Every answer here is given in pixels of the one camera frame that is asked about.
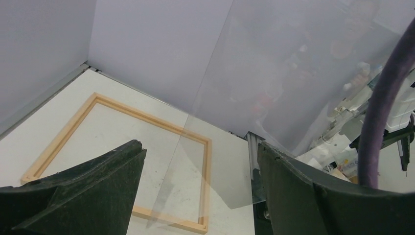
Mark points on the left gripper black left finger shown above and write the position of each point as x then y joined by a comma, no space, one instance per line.
92,198

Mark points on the light wooden picture frame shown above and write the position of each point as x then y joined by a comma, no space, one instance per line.
50,152

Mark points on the front aluminium black mounting rail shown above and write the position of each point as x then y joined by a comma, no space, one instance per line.
262,224

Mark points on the clear transparent plastic sheet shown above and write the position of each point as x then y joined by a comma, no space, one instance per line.
284,69

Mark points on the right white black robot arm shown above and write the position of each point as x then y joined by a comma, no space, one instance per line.
400,128

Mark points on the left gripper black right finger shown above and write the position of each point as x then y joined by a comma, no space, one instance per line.
303,200

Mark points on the aluminium table edge rail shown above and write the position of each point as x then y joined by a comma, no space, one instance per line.
28,110

